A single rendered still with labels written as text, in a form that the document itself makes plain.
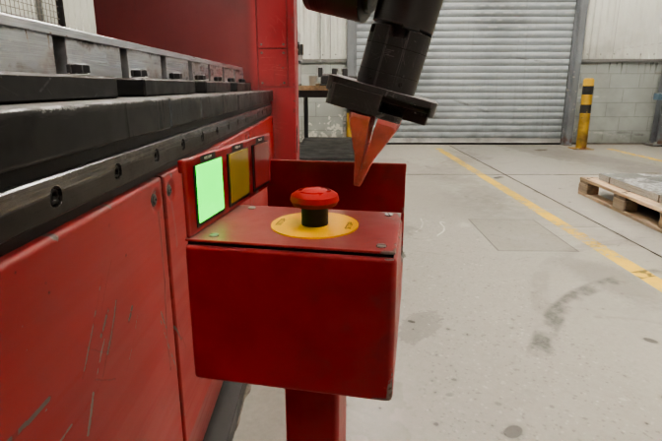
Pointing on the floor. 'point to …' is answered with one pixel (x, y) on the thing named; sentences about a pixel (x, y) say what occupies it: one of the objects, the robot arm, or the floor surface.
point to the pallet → (626, 201)
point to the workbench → (339, 146)
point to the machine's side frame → (212, 21)
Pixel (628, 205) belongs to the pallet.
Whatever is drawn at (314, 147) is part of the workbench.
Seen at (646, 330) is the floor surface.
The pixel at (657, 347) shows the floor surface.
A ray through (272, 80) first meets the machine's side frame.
